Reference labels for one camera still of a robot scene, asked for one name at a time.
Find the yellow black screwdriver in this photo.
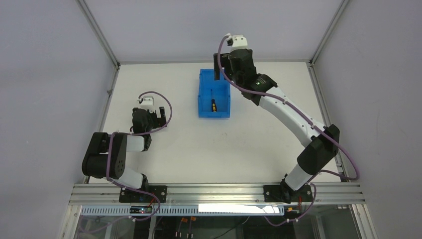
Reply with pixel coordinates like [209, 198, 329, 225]
[211, 89, 217, 112]

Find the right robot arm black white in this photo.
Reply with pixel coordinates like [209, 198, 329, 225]
[213, 49, 340, 203]

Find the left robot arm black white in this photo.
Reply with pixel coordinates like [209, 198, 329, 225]
[82, 107, 167, 192]

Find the blue plastic bin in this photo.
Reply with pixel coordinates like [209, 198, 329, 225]
[198, 68, 231, 119]

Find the small circuit board with LEDs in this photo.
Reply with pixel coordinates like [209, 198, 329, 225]
[129, 206, 153, 214]

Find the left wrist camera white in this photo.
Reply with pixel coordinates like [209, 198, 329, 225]
[138, 96, 154, 111]

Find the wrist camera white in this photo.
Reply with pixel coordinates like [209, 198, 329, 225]
[226, 33, 248, 52]
[138, 96, 154, 111]

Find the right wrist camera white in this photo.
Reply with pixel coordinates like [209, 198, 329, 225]
[226, 33, 248, 52]

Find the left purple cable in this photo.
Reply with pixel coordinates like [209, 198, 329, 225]
[105, 91, 173, 222]

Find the purple cable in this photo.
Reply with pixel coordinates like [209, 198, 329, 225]
[217, 33, 360, 228]
[105, 91, 173, 222]

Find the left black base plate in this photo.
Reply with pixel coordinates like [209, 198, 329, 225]
[118, 185, 168, 203]

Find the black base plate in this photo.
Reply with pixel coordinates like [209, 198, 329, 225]
[263, 185, 314, 204]
[118, 185, 168, 203]

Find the aluminium frame rail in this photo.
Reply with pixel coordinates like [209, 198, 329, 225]
[69, 182, 366, 206]

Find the slotted white cable duct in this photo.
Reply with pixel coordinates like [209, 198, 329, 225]
[81, 204, 285, 217]

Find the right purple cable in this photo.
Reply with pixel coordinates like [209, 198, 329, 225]
[217, 33, 360, 228]

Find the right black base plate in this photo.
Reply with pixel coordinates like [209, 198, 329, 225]
[263, 185, 314, 204]

